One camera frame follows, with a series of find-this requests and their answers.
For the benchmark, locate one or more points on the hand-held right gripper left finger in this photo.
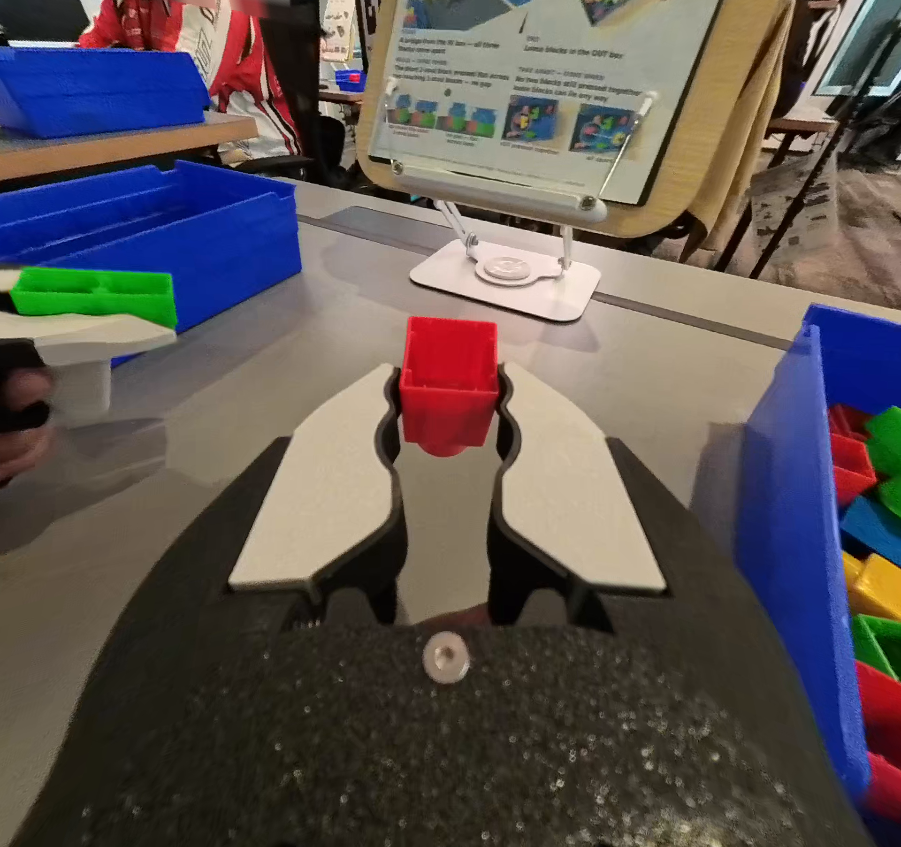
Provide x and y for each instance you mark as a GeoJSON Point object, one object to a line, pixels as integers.
{"type": "Point", "coordinates": [324, 495]}

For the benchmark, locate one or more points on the pile of mega blocks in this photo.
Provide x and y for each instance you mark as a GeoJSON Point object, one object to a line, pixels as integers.
{"type": "Point", "coordinates": [873, 579]}

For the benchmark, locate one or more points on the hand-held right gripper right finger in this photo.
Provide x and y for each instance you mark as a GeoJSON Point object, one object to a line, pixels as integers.
{"type": "Point", "coordinates": [574, 495]}

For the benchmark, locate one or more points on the instruction board on white stand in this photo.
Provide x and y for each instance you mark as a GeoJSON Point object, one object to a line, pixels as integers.
{"type": "Point", "coordinates": [690, 122]}

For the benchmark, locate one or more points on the red mega block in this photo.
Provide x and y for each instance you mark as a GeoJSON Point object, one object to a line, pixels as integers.
{"type": "Point", "coordinates": [447, 382]}

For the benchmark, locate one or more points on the wooden table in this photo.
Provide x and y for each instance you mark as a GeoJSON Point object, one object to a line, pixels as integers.
{"type": "Point", "coordinates": [127, 143]}

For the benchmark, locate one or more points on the blue storage bin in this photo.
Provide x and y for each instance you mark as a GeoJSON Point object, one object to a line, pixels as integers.
{"type": "Point", "coordinates": [211, 241]}
{"type": "Point", "coordinates": [350, 80]}
{"type": "Point", "coordinates": [98, 94]}
{"type": "Point", "coordinates": [788, 544]}

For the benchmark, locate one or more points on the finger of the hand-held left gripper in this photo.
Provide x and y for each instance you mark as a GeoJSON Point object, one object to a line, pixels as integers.
{"type": "Point", "coordinates": [84, 340]}
{"type": "Point", "coordinates": [7, 282]}

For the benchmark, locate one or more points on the tan curtain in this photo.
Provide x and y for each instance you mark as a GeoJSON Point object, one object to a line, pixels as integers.
{"type": "Point", "coordinates": [746, 136]}

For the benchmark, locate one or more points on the person's left hand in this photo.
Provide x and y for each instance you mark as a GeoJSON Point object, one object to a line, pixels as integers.
{"type": "Point", "coordinates": [21, 453]}

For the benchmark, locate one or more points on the green mega block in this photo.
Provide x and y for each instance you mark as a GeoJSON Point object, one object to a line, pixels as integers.
{"type": "Point", "coordinates": [91, 294]}

